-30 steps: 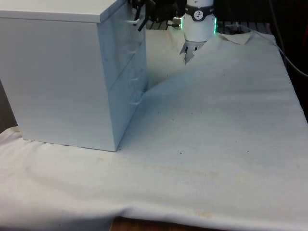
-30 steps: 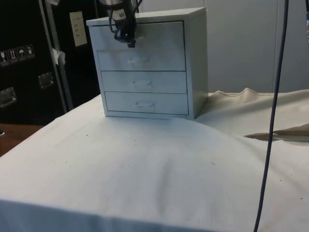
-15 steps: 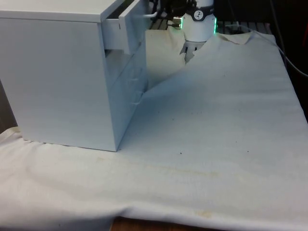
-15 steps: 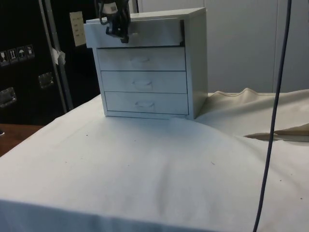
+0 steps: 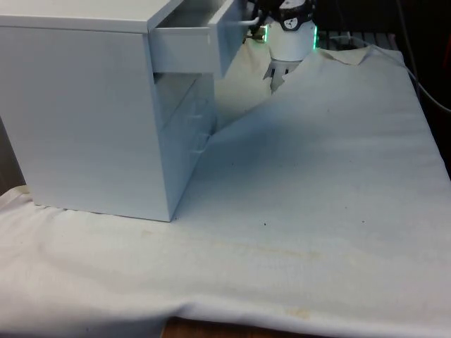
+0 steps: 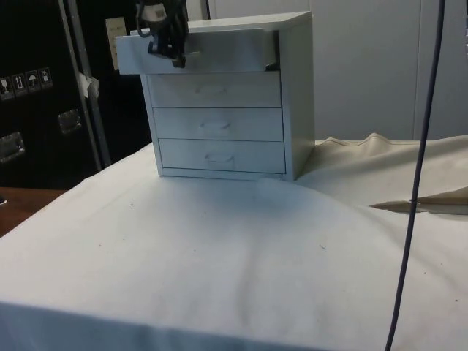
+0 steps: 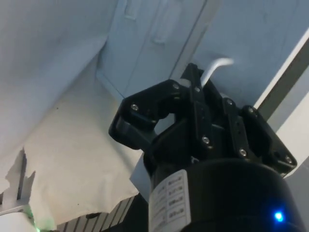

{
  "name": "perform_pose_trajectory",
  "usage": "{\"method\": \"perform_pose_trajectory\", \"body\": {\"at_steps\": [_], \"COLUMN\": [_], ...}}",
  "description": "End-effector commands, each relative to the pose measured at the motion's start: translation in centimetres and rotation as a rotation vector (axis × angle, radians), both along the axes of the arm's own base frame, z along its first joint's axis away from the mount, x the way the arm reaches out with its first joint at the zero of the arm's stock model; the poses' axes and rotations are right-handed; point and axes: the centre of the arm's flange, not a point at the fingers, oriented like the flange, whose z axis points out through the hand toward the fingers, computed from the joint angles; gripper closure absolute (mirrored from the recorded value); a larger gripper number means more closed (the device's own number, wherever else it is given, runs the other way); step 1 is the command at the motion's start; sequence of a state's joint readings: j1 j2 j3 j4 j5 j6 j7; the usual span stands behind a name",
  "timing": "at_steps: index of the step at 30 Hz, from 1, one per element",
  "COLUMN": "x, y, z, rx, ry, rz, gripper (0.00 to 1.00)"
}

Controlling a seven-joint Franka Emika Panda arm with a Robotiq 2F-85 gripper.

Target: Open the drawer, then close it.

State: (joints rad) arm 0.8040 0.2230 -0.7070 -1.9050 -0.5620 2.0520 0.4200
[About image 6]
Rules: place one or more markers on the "white drawer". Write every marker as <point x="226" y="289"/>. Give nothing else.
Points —
<point x="219" y="47"/>

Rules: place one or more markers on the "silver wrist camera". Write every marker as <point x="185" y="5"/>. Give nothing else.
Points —
<point x="153" y="12"/>

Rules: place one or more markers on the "white chest of drawers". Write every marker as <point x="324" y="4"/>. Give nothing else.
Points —
<point x="234" y="120"/>

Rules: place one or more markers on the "black cabinet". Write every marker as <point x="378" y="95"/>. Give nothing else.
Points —
<point x="40" y="91"/>

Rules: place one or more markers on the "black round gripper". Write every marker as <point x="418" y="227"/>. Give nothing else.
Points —
<point x="174" y="11"/>

